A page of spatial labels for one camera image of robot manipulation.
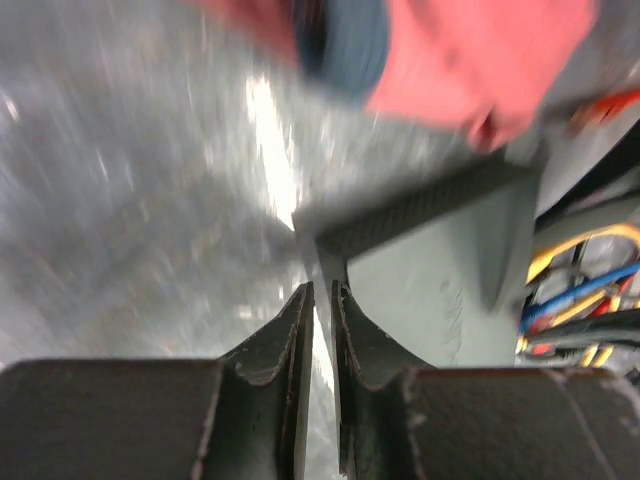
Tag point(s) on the red folded shirt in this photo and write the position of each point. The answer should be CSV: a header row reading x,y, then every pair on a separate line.
x,y
482,67

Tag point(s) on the black network switch box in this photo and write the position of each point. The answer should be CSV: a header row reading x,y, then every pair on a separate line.
x,y
439,266

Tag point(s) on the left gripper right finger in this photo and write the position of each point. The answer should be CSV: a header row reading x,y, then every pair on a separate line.
x,y
401,418

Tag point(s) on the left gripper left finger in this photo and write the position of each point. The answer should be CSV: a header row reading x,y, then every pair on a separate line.
x,y
241,416

